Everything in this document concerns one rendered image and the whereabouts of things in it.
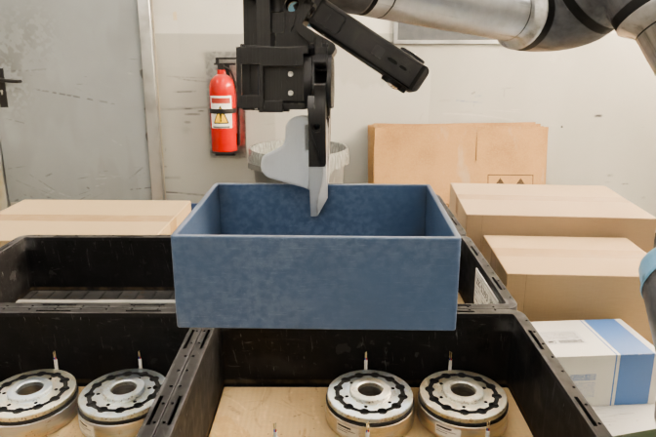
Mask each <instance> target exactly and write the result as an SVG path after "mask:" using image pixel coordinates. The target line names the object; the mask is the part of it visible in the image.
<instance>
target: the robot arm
mask: <svg viewBox="0 0 656 437"><path fill-rule="evenodd" d="M349 14H352V15H359V16H364V17H369V18H374V19H380V20H391V21H396V22H402V23H408V24H414V25H419V26H424V27H430V28H435V29H441V30H447V31H453V32H458V33H464V34H469V35H475V36H480V37H486V38H492V39H497V41H498V42H499V43H500V44H501V45H502V46H503V47H505V48H507V49H511V50H517V51H523V52H554V51H562V50H569V49H573V48H578V47H581V46H585V45H588V44H591V43H593V42H595V41H597V40H599V39H601V38H602V37H604V36H606V35H607V34H608V33H610V32H612V31H613V30H614V29H615V31H616V33H617V35H618V36H619V37H623V38H628V39H632V40H635V41H636V42H637V44H638V46H639V47H640V49H641V51H642V53H643V55H644V57H645V58H646V60H647V62H648V64H649V66H650V67H651V69H652V71H653V73H654V75H655V76H656V0H243V34H244V44H240V47H236V83H237V108H242V109H243V110H259V112H290V109H307V115H300V116H295V117H293V118H291V119H290V120H289V121H288V123H287V125H286V128H285V141H284V143H283V145H282V146H280V147H278V148H276V149H274V150H272V151H271V152H269V153H267V154H265V155H264V156H263V158H262V163H261V168H262V171H263V173H264V174H265V175H266V176H267V177H268V178H270V179H276V180H280V181H283V182H287V183H291V184H294V185H297V186H301V187H304V188H306V189H308V190H309V203H310V216H311V217H317V216H318V214H319V213H320V211H321V209H322V207H323V206H324V204H325V202H326V200H327V198H328V183H329V169H330V136H331V108H334V97H335V62H334V56H335V55H336V54H337V48H336V46H335V44H336V45H338V46H339V47H341V48H342V49H344V50H345V51H347V52H348V53H350V54H351V55H353V56H354V57H356V58H357V59H358V60H360V61H362V62H363V63H365V64H366V65H368V66H369V67H371V68H372V69H374V70H375V71H377V72H378V73H380V74H381V75H383V76H382V77H381V78H382V80H384V81H385V82H387V83H388V85H389V86H390V87H391V88H392V89H395V90H398V91H399V92H401V93H403V94H404V93H405V91H406V92H408V93H413V92H417V91H418V90H419V89H420V87H421V86H422V84H423V83H424V81H425V80H426V78H427V77H428V75H429V72H430V71H429V68H428V67H427V66H425V65H424V63H425V62H424V61H423V60H422V59H420V58H419V57H418V56H417V55H416V54H415V53H413V52H411V51H408V50H407V49H405V48H403V47H401V48H400V49H399V48H398V47H396V46H395V45H393V44H392V43H391V42H390V41H388V40H387V39H385V38H384V37H382V36H381V35H379V34H378V33H376V32H375V31H373V30H372V29H370V28H369V27H367V26H366V25H364V24H363V23H361V22H360V21H358V20H356V19H355V18H353V17H352V16H350V15H349ZM307 26H308V27H311V28H312V29H314V30H315V31H317V32H318V33H320V34H321V35H323V36H324V37H326V38H327V39H326V38H324V37H323V36H320V35H319V34H317V33H315V32H314V31H312V30H311V29H309V28H307ZM328 39H329V40H330V41H329V40H328ZM331 41H332V42H331ZM334 43H335V44H334ZM241 64H242V90H241ZM638 274H639V280H640V294H641V296H642V298H643V300H644V304H645V309H646V313H647V318H648V322H649V327H650V331H651V335H652V339H653V343H654V348H655V352H656V248H654V249H652V250H651V251H650V252H648V253H647V254H646V255H645V256H644V257H643V259H642V260H641V262H640V264H639V268H638Z"/></svg>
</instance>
